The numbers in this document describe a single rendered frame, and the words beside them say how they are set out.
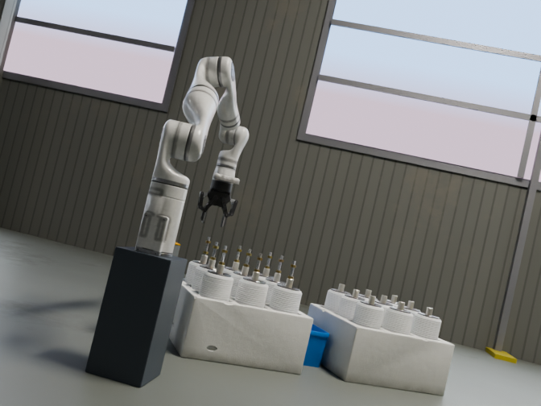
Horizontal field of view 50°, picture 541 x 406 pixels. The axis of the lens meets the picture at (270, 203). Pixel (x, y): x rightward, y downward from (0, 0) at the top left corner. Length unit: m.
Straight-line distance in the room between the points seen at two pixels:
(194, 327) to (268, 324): 0.23
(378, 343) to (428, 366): 0.22
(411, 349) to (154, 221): 1.04
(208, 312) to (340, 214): 2.09
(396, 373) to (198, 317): 0.71
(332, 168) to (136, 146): 1.33
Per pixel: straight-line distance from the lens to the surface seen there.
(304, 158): 3.76
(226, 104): 1.88
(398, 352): 2.03
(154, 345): 1.43
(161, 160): 1.41
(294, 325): 1.83
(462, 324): 3.79
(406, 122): 3.78
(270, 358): 1.83
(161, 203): 1.40
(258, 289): 1.80
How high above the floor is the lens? 0.43
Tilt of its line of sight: 2 degrees up
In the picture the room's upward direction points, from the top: 13 degrees clockwise
